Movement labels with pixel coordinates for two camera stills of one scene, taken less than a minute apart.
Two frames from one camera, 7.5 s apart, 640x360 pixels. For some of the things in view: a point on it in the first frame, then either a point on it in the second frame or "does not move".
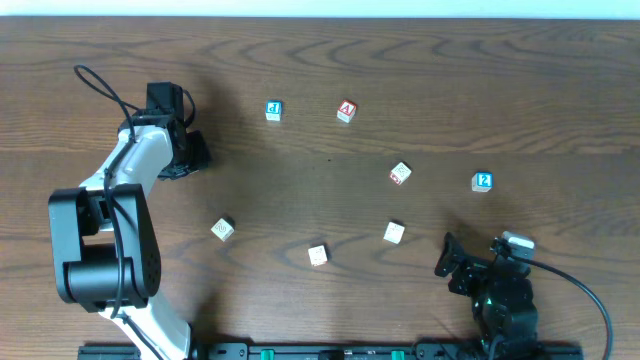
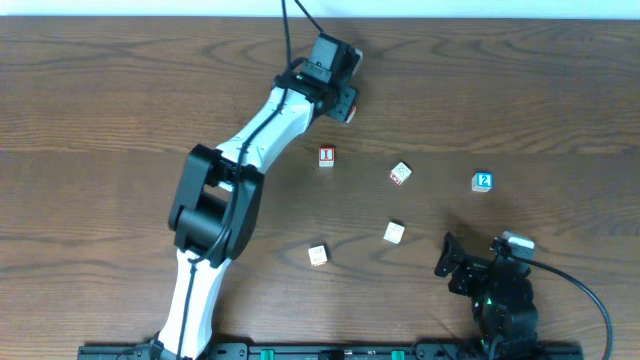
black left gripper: [195, 153] to [345, 104]
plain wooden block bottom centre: [317, 255] does not move
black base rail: [346, 352] does not move
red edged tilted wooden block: [401, 173] does not move
